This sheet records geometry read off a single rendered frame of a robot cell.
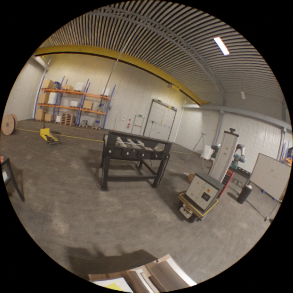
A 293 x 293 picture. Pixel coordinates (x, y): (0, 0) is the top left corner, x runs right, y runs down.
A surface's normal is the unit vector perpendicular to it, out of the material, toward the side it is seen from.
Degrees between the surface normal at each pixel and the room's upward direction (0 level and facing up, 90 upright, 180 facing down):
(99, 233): 0
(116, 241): 0
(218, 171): 90
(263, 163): 90
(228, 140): 90
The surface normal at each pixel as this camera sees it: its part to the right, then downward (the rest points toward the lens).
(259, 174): -0.96, -0.25
